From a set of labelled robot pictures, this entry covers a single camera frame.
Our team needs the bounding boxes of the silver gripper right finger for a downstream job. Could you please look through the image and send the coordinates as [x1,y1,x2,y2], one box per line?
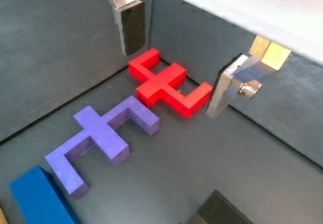
[206,36,292,117]

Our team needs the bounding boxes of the red cross-shaped block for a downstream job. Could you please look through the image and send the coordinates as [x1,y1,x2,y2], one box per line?
[128,48,214,118]

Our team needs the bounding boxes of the blue rectangular bar block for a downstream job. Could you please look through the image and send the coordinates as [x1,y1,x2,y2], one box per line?
[9,165,81,224]

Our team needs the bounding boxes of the purple cross-shaped block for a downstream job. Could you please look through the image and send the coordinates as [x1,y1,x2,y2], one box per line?
[45,95,160,198]

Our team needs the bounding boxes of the black angle bracket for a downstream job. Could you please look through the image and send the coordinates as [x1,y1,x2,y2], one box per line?
[188,190,254,224]

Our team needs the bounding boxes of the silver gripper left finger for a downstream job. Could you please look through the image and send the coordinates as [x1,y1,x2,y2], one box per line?
[108,0,146,56]

